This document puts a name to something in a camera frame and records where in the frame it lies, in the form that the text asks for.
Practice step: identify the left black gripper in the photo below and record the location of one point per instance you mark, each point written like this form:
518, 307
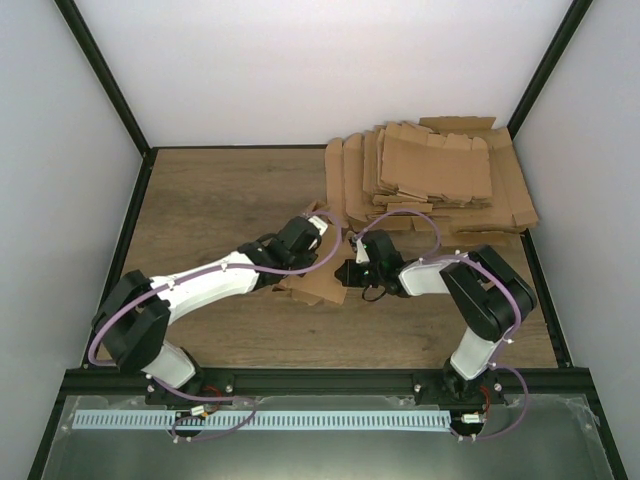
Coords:
311, 259

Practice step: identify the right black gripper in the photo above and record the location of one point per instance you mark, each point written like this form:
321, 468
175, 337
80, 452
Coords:
350, 280

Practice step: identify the brown cardboard box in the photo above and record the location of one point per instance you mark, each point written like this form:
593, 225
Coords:
320, 285

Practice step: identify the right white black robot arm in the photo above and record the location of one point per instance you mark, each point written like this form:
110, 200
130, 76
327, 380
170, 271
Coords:
492, 298

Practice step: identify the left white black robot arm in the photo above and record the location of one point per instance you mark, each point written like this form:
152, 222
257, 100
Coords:
132, 322

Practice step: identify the stack of flat cardboard blanks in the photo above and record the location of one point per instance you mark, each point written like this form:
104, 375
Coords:
458, 175

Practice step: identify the clear plastic sheet cover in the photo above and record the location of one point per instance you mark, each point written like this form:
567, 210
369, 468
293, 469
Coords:
536, 437

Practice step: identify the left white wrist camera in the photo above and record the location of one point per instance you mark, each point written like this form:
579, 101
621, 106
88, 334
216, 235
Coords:
320, 224

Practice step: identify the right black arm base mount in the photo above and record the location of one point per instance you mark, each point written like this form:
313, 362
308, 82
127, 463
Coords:
448, 390

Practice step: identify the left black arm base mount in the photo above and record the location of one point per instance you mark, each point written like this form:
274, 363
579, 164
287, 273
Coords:
159, 393

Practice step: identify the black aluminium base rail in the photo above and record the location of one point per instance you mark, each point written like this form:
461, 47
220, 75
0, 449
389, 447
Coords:
255, 382

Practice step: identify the light blue slotted cable duct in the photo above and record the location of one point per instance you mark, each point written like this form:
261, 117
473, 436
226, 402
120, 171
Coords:
421, 421

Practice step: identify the black frame post left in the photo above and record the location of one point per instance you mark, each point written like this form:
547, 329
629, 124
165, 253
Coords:
93, 54

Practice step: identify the black frame post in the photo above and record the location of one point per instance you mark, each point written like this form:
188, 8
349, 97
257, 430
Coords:
561, 39
93, 54

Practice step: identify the black frame post right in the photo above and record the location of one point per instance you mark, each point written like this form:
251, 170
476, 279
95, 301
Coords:
561, 39

